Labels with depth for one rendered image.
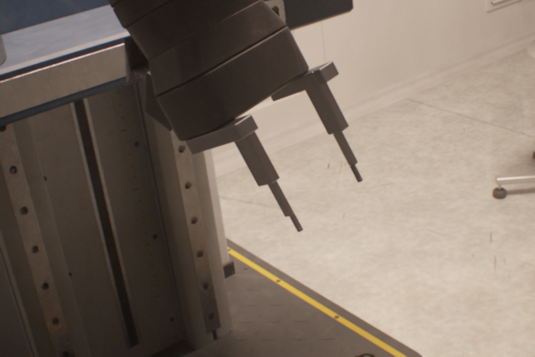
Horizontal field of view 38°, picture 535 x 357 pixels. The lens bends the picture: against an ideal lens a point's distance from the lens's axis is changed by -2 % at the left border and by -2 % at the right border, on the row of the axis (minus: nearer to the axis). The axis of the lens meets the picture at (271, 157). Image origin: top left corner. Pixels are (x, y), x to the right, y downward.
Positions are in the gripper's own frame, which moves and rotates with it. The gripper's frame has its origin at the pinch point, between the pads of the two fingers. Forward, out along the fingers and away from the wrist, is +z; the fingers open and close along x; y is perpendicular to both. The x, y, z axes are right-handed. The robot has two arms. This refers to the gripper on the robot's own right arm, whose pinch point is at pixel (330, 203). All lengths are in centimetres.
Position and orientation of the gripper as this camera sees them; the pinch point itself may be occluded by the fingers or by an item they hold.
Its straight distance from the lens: 42.0
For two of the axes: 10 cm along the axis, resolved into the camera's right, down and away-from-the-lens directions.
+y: -5.9, 1.5, 7.9
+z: 4.7, 8.7, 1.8
